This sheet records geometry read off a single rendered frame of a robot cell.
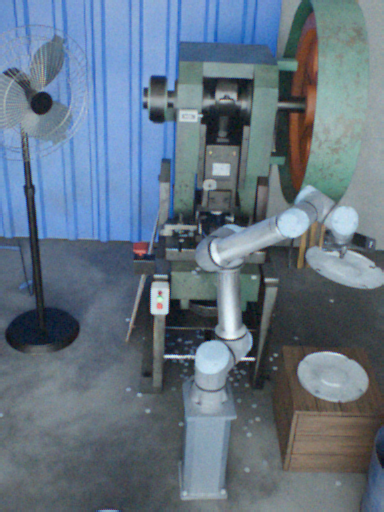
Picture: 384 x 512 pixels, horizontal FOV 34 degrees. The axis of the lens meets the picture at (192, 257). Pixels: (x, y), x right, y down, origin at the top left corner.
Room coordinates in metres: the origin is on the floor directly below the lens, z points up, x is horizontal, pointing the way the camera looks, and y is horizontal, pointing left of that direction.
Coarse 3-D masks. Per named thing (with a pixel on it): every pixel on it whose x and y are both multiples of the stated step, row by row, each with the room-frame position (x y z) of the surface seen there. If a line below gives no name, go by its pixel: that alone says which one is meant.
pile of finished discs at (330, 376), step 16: (304, 368) 2.03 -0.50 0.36; (320, 368) 2.03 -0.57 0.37; (336, 368) 2.03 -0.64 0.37; (352, 368) 2.05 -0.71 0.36; (304, 384) 1.93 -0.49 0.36; (320, 384) 1.94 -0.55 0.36; (336, 384) 1.94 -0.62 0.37; (352, 384) 1.95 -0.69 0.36; (368, 384) 1.95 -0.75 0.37; (336, 400) 1.85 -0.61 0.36
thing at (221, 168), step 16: (208, 144) 2.46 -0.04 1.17; (224, 144) 2.47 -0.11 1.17; (240, 144) 2.48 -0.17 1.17; (208, 160) 2.45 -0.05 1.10; (224, 160) 2.45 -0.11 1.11; (208, 176) 2.45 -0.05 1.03; (224, 176) 2.45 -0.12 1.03; (208, 192) 2.42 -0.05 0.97; (224, 192) 2.42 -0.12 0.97; (208, 208) 2.42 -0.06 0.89; (224, 208) 2.42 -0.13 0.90
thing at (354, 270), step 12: (312, 252) 1.93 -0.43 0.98; (324, 252) 1.90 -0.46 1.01; (348, 252) 1.83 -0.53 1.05; (312, 264) 1.99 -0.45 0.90; (324, 264) 1.95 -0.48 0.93; (336, 264) 1.93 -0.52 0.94; (348, 264) 1.89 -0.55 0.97; (360, 264) 1.85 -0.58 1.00; (372, 264) 1.82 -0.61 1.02; (336, 276) 1.97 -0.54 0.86; (348, 276) 1.94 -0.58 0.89; (360, 276) 1.90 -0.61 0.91; (372, 276) 1.86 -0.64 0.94
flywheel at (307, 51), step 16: (304, 32) 2.75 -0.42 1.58; (304, 48) 2.78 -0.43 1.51; (304, 64) 2.82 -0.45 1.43; (304, 80) 2.79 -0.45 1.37; (304, 96) 2.56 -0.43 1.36; (304, 112) 2.52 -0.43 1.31; (288, 128) 2.83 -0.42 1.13; (304, 128) 2.64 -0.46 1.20; (288, 144) 2.77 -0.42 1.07; (304, 144) 2.59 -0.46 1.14; (304, 160) 2.55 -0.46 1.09
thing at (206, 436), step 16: (192, 416) 1.63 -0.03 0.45; (208, 416) 1.63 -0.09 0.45; (224, 416) 1.64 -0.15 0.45; (192, 432) 1.64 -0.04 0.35; (208, 432) 1.64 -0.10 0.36; (224, 432) 1.65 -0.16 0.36; (192, 448) 1.64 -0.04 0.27; (208, 448) 1.64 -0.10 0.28; (224, 448) 1.66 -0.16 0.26; (192, 464) 1.64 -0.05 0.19; (208, 464) 1.64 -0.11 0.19; (224, 464) 1.67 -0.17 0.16; (192, 480) 1.64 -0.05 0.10; (208, 480) 1.64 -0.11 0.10; (224, 480) 1.71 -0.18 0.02; (192, 496) 1.63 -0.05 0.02; (208, 496) 1.63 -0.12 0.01; (224, 496) 1.64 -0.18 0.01
